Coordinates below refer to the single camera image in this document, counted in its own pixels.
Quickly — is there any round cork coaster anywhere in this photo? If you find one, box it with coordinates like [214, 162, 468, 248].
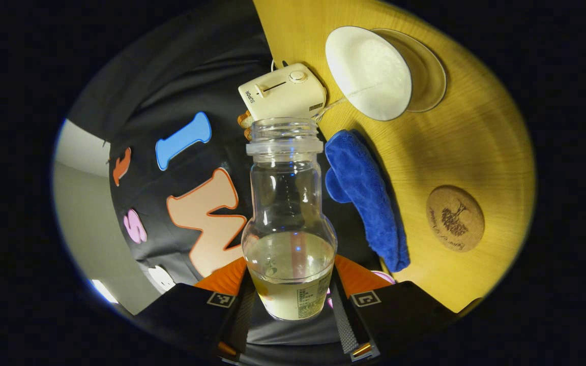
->
[426, 185, 485, 253]

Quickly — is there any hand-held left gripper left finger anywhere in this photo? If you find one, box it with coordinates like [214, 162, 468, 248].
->
[134, 257, 258, 359]

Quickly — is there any blue towel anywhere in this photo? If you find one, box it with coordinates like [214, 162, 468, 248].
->
[325, 129, 411, 273]

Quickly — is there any white toaster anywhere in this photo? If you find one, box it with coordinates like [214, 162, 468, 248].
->
[238, 63, 328, 123]

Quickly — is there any beige ceramic saucer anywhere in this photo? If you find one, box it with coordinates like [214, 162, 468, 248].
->
[374, 28, 447, 113]

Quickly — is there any beige ceramic teacup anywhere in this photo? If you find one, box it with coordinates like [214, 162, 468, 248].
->
[325, 26, 413, 121]

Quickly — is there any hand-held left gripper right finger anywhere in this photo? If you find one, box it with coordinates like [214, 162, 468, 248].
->
[329, 254, 459, 362]

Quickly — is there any clear plastic water bottle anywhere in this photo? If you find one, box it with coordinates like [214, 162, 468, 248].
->
[241, 117, 338, 321]

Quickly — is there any black backdrop cloth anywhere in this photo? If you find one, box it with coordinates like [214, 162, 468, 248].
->
[64, 0, 400, 351]

